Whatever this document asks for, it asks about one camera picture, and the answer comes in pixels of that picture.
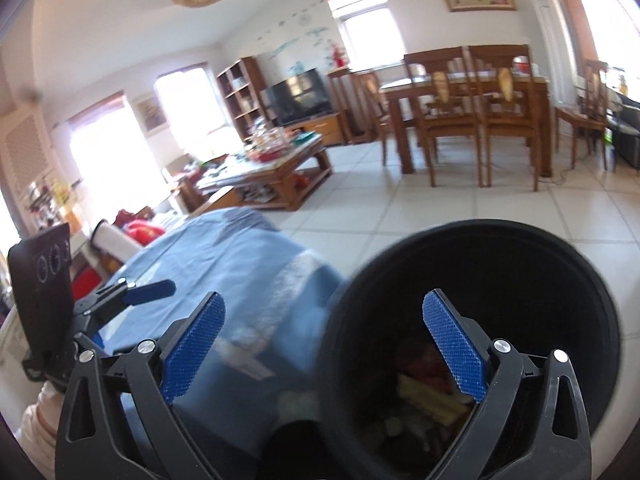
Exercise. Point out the grey armchair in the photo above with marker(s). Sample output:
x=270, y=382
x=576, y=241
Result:
x=627, y=130

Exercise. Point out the tall wooden stand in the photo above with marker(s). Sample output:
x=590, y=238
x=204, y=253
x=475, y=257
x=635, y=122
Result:
x=345, y=105

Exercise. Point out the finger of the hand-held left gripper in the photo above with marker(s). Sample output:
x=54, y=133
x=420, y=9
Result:
x=86, y=339
x=150, y=291

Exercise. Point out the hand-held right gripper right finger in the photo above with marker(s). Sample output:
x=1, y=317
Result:
x=457, y=345

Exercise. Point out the window with red blind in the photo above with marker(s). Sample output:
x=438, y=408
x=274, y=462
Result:
x=370, y=30

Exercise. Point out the wooden bookshelf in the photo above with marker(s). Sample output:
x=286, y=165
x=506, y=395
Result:
x=245, y=95

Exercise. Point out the black round bin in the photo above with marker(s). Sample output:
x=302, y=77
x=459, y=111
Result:
x=500, y=270

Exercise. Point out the small framed wall picture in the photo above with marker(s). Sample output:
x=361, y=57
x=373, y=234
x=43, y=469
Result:
x=150, y=115

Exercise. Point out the wooden sofa with white cushions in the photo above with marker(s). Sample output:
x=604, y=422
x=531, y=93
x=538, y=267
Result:
x=107, y=240

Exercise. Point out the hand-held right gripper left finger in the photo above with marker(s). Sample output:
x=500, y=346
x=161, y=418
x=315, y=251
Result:
x=192, y=345

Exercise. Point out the person's left forearm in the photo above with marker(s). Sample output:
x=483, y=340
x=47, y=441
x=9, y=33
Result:
x=37, y=420

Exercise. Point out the red cushion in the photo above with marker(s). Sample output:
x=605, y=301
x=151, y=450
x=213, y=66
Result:
x=142, y=227

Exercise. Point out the red box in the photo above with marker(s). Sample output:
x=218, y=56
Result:
x=85, y=285

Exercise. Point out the black television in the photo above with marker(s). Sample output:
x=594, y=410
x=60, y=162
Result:
x=297, y=97

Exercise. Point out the wooden dining table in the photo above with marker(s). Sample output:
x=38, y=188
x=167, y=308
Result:
x=400, y=105

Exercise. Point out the wooden armchair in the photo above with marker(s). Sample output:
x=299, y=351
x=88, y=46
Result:
x=175, y=180

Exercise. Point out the wooden dining chair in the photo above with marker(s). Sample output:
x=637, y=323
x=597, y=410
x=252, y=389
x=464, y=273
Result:
x=510, y=125
x=582, y=115
x=375, y=110
x=445, y=125

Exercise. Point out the blue tablecloth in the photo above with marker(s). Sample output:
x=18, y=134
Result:
x=210, y=260

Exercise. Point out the wooden television stand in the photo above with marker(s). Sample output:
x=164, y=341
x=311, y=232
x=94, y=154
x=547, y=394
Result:
x=320, y=130

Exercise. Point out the red figurine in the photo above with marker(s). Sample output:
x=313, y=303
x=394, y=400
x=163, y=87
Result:
x=337, y=55

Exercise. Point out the wooden coffee table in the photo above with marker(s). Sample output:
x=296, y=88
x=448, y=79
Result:
x=280, y=170

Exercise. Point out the cream lattice cabinet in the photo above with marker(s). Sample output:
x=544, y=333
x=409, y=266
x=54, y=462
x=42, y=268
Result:
x=25, y=155

